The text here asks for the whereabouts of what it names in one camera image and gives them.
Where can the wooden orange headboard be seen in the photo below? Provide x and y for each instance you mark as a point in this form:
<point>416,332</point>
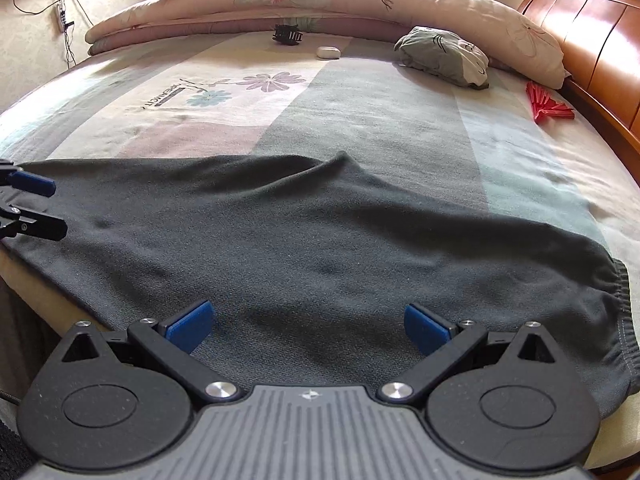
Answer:
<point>600,41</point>

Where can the folded floral pink quilt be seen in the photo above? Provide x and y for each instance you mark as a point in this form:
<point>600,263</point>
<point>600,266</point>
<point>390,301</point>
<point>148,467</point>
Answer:
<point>501,32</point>

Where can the white wall power strip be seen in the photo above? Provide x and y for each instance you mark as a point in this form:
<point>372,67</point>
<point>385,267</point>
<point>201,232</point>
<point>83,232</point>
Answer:
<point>64,23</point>

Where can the dark grey trousers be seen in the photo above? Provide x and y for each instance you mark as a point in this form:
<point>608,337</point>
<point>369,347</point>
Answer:
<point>309,265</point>

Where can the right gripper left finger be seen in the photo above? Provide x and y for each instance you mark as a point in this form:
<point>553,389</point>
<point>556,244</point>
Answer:
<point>169,345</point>

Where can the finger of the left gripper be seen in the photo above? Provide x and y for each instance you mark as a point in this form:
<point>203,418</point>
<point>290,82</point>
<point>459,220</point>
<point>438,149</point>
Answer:
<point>17,220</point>
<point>14,176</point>

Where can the black hair claw clip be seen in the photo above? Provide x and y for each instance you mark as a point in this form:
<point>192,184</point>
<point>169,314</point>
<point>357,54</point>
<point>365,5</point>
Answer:
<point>288,35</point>

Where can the white earbuds case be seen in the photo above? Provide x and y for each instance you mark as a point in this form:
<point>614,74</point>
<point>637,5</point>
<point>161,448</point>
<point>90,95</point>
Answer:
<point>328,53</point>

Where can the bundled grey white cloth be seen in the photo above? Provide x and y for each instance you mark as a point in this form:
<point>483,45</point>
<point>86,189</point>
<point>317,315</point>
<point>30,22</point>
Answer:
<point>445,55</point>

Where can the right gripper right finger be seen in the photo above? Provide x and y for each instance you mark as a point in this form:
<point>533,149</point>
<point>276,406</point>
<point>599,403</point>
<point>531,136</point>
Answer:
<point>444,345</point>

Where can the red folding fan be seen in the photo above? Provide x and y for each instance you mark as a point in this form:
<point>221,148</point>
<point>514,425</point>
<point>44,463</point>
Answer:
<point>544,106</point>

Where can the striped pastel bed sheet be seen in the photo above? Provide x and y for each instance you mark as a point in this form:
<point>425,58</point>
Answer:
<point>243,95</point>

